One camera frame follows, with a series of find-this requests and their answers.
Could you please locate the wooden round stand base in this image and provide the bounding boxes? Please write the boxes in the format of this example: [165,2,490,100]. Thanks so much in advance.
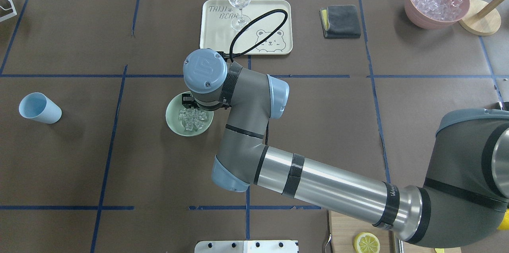
[459,0,505,36]

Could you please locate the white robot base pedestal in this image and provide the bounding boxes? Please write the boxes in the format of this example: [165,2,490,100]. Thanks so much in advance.
[194,240,299,253]

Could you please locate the grey folded cloth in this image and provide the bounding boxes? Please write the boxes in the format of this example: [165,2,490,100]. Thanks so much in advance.
[319,5,361,39]

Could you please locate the green ceramic bowl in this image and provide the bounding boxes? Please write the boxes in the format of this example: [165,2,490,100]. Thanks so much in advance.
[165,91,214,137]

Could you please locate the half lemon slice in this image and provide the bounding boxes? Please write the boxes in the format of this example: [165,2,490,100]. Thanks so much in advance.
[353,232,381,253]

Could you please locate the wooden cutting board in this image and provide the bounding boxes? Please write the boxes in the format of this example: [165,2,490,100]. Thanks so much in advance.
[324,210,462,253]

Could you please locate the white wire cup rack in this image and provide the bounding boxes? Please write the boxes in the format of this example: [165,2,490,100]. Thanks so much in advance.
[0,0,17,22]

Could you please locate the cream serving tray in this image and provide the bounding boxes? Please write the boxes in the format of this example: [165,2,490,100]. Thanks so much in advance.
[199,0,293,55]

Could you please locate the pink bowl with ice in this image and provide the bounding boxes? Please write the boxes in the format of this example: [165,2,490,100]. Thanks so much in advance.
[405,0,470,29]

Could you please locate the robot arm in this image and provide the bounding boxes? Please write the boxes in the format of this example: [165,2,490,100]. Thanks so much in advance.
[183,49,508,248]

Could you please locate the light blue plastic cup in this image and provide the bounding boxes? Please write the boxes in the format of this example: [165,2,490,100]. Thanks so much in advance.
[18,92,62,124]

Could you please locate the ice cubes in bowl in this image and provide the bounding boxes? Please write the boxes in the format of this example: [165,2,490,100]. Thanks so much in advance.
[178,108,212,132]

